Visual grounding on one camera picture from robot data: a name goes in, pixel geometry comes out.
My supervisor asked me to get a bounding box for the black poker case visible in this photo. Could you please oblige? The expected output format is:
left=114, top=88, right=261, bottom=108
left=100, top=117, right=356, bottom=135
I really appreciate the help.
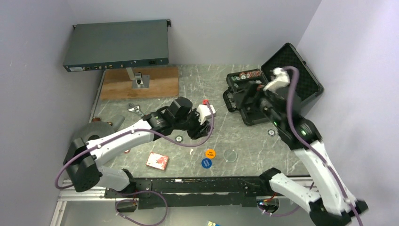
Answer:
left=223, top=43, right=324, bottom=126

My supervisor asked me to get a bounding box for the metal stand bracket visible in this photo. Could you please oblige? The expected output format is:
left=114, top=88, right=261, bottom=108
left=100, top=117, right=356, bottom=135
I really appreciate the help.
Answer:
left=126, top=68, right=150, bottom=89

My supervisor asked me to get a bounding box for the grey cylinder part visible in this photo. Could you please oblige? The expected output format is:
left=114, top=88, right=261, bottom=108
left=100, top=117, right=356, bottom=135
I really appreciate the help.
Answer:
left=111, top=115, right=125, bottom=131

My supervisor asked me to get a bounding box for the blue poker chip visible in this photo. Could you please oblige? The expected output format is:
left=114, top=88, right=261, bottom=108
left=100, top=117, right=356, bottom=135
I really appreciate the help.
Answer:
left=268, top=129, right=276, bottom=136

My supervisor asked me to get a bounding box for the clear dealer button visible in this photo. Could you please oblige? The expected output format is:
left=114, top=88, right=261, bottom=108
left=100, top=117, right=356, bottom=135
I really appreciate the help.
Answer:
left=223, top=149, right=238, bottom=162

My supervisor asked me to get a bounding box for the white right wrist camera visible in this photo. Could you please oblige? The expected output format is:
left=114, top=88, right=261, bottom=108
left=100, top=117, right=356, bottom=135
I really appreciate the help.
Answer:
left=263, top=67, right=290, bottom=92

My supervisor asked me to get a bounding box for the mixed red chip stack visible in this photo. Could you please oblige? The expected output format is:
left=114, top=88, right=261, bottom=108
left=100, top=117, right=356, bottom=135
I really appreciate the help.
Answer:
left=239, top=70, right=261, bottom=80

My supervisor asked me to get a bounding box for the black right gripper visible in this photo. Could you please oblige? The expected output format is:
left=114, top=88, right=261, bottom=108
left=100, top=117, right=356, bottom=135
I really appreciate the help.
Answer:
left=232, top=81, right=284, bottom=129

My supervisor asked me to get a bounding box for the red playing card deck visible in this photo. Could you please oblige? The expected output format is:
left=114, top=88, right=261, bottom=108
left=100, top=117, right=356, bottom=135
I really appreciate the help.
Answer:
left=145, top=152, right=169, bottom=171

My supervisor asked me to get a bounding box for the orange big blind button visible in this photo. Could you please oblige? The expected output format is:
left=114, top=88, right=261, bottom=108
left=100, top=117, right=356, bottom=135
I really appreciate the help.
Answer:
left=205, top=149, right=216, bottom=159

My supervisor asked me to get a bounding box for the wooden board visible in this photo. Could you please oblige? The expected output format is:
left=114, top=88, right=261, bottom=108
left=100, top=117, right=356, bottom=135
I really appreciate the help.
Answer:
left=100, top=65, right=179, bottom=100

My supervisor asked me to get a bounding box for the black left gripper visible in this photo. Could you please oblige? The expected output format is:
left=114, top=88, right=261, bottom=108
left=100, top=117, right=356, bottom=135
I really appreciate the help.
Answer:
left=174, top=108, right=209, bottom=140

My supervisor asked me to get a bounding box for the grey rack server unit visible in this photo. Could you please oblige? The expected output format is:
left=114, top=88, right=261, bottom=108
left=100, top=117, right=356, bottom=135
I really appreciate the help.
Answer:
left=63, top=19, right=172, bottom=72

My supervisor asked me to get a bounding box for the red handled adjustable wrench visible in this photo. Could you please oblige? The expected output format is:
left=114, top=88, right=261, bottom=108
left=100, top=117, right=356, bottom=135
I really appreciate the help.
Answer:
left=127, top=103, right=145, bottom=118

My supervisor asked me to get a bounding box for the green poker chip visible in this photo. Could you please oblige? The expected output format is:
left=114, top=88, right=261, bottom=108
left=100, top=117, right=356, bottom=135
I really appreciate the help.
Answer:
left=175, top=136, right=183, bottom=143

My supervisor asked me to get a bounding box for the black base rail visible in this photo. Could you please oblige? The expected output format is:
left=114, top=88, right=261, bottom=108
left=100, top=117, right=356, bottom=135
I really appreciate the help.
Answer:
left=104, top=176, right=281, bottom=210

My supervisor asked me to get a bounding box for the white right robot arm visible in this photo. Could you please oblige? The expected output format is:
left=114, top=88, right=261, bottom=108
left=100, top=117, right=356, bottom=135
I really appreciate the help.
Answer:
left=246, top=84, right=368, bottom=226

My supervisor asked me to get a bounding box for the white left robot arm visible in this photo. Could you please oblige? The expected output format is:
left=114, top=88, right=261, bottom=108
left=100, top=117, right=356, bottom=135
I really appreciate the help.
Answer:
left=55, top=97, right=216, bottom=198

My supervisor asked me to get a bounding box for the blue small blind button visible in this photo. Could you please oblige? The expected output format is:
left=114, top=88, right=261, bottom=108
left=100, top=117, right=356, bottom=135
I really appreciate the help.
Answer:
left=201, top=158, right=212, bottom=169

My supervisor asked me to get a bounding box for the grey filament spool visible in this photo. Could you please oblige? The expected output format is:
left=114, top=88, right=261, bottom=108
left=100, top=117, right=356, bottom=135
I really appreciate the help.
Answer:
left=68, top=121, right=115, bottom=151

